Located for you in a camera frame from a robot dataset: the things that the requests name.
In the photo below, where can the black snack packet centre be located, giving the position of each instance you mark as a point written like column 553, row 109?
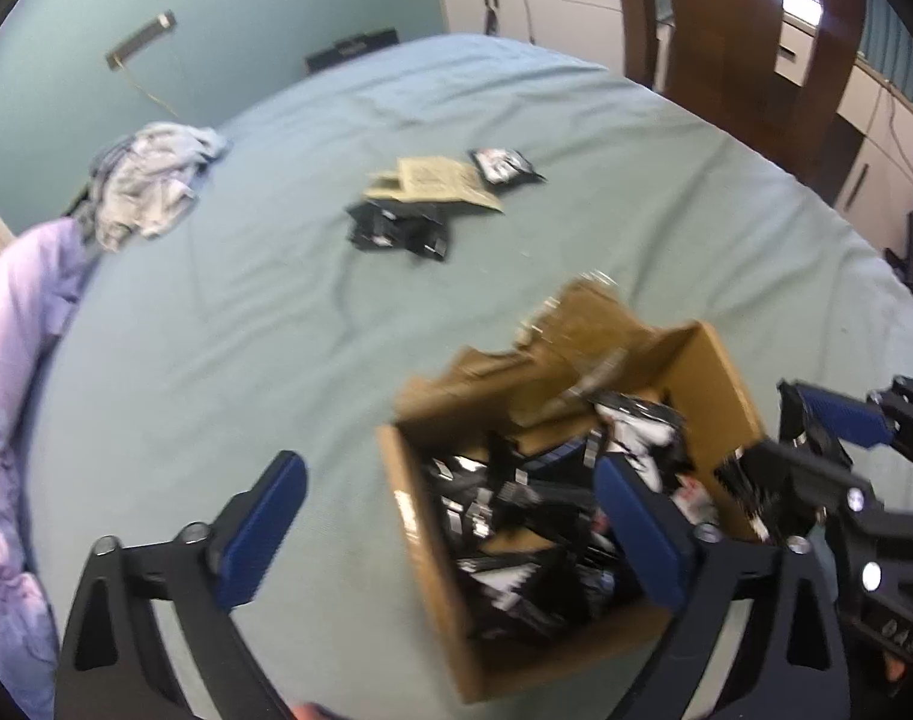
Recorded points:
column 425, row 233

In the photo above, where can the black snack packet far left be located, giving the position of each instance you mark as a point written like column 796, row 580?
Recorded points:
column 374, row 227

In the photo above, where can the snack packets inside box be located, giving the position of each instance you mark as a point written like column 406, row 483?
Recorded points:
column 534, row 554

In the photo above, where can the lilac duvet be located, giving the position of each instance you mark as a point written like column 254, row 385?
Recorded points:
column 42, row 276

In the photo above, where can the crumpled grey clothing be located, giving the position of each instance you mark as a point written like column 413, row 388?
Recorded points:
column 143, row 184

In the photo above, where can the dark wooden chair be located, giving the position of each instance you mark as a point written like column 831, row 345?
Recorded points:
column 721, row 65

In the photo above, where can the small snack packet top right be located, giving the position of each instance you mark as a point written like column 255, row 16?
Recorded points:
column 502, row 168

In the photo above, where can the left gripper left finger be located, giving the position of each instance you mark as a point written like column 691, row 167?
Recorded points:
column 113, row 662

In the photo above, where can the kraft brown snack pouch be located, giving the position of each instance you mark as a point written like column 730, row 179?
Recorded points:
column 385, row 185

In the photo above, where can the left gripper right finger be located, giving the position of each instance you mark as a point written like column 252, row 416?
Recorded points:
column 791, row 662

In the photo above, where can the brown cardboard box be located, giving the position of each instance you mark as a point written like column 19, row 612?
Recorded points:
column 583, row 342

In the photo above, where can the metal wall bracket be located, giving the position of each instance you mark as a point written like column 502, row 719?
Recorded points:
column 162, row 23

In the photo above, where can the black snack packet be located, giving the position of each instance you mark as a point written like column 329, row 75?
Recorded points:
column 425, row 233
column 374, row 227

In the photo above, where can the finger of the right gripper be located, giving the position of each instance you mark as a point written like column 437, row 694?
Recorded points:
column 806, row 486
column 823, row 416

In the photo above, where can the teal bed sheet mattress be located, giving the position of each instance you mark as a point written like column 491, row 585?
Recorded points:
column 256, row 326

